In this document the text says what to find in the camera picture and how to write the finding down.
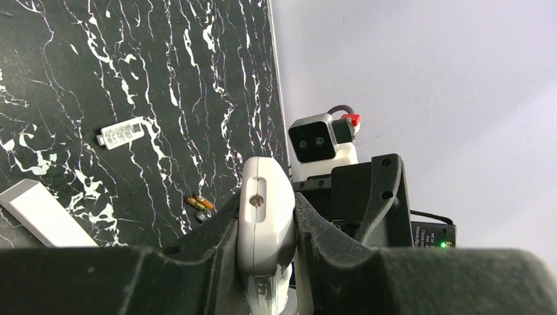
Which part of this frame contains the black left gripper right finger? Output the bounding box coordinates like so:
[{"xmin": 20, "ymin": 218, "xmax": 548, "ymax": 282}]
[{"xmin": 294, "ymin": 194, "xmax": 556, "ymax": 314}]

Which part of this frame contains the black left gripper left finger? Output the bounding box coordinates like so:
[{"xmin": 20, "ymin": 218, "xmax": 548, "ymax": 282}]
[{"xmin": 1, "ymin": 194, "xmax": 244, "ymax": 314}]

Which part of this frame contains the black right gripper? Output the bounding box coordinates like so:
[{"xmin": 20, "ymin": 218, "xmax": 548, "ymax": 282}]
[{"xmin": 294, "ymin": 154, "xmax": 414, "ymax": 248}]

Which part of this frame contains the dark grey battery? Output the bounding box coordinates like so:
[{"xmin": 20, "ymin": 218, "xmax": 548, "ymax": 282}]
[{"xmin": 196, "ymin": 211, "xmax": 212, "ymax": 224}]

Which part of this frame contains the white remote control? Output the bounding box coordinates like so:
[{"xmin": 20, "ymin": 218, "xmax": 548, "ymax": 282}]
[{"xmin": 236, "ymin": 157, "xmax": 296, "ymax": 314}]

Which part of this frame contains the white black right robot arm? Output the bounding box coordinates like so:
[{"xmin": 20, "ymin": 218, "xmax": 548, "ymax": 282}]
[{"xmin": 293, "ymin": 154, "xmax": 456, "ymax": 249}]

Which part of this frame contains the orange green battery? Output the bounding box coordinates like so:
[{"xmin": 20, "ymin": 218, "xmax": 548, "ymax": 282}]
[{"xmin": 185, "ymin": 196, "xmax": 206, "ymax": 211}]

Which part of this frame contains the long white rectangular block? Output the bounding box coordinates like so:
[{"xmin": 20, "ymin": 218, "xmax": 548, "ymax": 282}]
[{"xmin": 1, "ymin": 179, "xmax": 98, "ymax": 247}]

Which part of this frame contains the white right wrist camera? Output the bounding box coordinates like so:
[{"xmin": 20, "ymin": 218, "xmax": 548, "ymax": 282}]
[{"xmin": 288, "ymin": 110, "xmax": 361, "ymax": 182}]

